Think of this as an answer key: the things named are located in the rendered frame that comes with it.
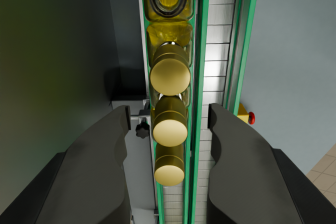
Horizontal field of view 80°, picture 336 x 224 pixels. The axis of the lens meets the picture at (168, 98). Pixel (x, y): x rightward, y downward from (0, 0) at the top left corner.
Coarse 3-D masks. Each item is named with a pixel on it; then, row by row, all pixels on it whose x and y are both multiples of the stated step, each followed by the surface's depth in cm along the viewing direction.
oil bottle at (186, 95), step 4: (148, 76) 27; (152, 88) 25; (188, 88) 26; (152, 92) 26; (156, 92) 25; (184, 92) 25; (188, 92) 26; (152, 96) 26; (156, 96) 25; (184, 96) 25; (188, 96) 26; (152, 100) 26; (156, 100) 26; (184, 100) 26; (188, 100) 26; (152, 104) 27; (184, 104) 26; (188, 104) 27
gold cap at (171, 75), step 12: (168, 48) 18; (180, 48) 19; (156, 60) 16; (168, 60) 16; (180, 60) 16; (156, 72) 16; (168, 72) 16; (180, 72) 16; (156, 84) 17; (168, 84) 17; (180, 84) 17
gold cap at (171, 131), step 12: (168, 96) 22; (156, 108) 22; (168, 108) 20; (180, 108) 21; (156, 120) 19; (168, 120) 19; (180, 120) 19; (156, 132) 19; (168, 132) 19; (180, 132) 19; (168, 144) 20
